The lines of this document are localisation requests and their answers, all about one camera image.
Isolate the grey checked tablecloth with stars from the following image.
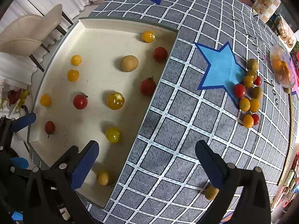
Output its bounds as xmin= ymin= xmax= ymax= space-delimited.
xmin=81 ymin=0 xmax=299 ymax=224

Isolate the red cherry tomato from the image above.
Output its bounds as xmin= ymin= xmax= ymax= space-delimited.
xmin=140 ymin=77 xmax=156 ymax=96
xmin=44 ymin=121 xmax=56 ymax=139
xmin=73 ymin=93 xmax=89 ymax=110
xmin=153 ymin=47 xmax=168 ymax=62

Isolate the large yellow cherry tomato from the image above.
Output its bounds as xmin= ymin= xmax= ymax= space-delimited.
xmin=107 ymin=92 xmax=125 ymax=110

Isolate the clear plastic tomato container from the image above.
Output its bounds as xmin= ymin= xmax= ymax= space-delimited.
xmin=270 ymin=43 xmax=298 ymax=88

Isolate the patterned cardboard box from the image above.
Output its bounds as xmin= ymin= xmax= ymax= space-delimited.
xmin=276 ymin=16 xmax=297 ymax=53
xmin=252 ymin=0 xmax=282 ymax=23

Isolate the cream cardboard box green rim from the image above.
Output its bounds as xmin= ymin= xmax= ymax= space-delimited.
xmin=27 ymin=17 xmax=180 ymax=209

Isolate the olive yellow tomato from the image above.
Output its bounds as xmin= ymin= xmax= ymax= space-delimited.
xmin=96 ymin=170 xmax=110 ymax=186

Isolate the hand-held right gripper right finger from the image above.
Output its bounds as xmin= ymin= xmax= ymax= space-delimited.
xmin=195 ymin=140 xmax=272 ymax=224

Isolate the pile of cherry tomatoes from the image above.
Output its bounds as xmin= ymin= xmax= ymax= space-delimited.
xmin=234 ymin=69 xmax=262 ymax=129

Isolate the beige chair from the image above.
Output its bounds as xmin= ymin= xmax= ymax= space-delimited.
xmin=0 ymin=4 xmax=74 ymax=73

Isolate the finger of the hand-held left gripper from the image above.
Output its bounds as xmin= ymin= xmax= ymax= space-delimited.
xmin=0 ymin=113 xmax=36 ymax=145
xmin=7 ymin=157 xmax=29 ymax=171

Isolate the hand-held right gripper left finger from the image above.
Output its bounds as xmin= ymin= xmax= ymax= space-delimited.
xmin=23 ymin=140 xmax=100 ymax=224

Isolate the red yellow decoration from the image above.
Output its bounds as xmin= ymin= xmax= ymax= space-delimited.
xmin=0 ymin=87 xmax=32 ymax=116

